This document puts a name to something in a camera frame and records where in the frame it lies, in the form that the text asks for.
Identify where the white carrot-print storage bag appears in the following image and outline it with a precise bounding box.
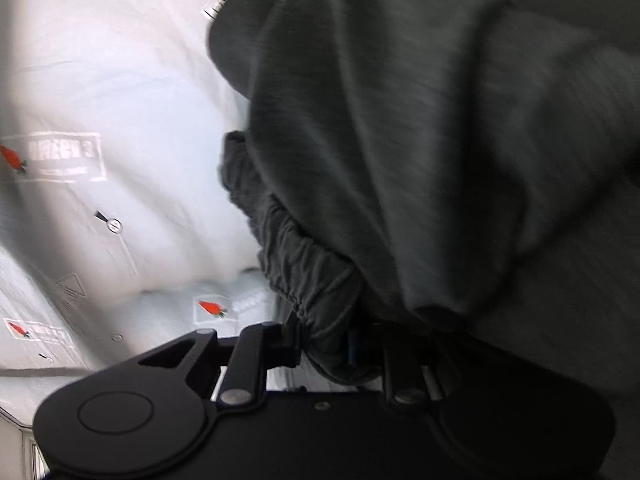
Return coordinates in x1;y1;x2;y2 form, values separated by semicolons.
0;0;312;480

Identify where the grey sweat garment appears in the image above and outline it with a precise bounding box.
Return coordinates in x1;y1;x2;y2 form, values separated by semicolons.
208;0;639;396

